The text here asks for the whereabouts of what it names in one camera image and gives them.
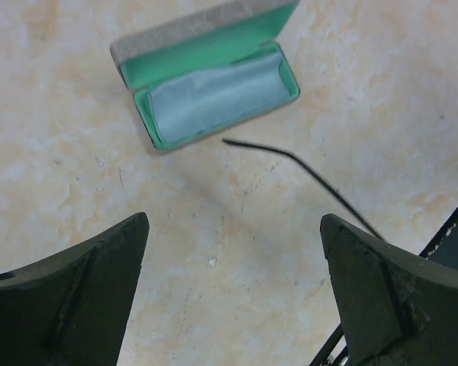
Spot grey glasses case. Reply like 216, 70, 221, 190
110, 1, 300, 151

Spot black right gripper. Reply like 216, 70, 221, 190
312, 188, 458, 366

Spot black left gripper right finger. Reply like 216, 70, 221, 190
319, 213, 458, 366

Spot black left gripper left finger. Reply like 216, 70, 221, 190
0, 212, 150, 365

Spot black thin-frame glasses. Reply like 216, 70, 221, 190
221, 138, 385, 241

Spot blue cleaning cloth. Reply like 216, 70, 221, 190
148, 53, 289, 143

